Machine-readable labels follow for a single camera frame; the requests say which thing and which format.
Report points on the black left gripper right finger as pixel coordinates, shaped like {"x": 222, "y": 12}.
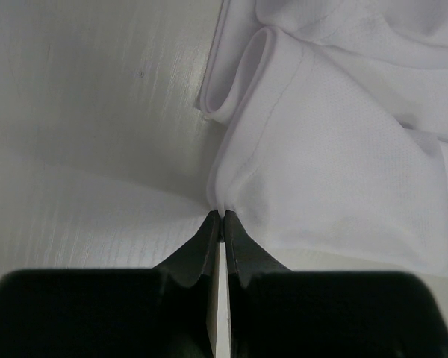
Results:
{"x": 277, "y": 312}

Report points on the white t shirt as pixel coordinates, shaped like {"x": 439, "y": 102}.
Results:
{"x": 337, "y": 126}

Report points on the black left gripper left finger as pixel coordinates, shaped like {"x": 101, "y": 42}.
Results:
{"x": 123, "y": 312}

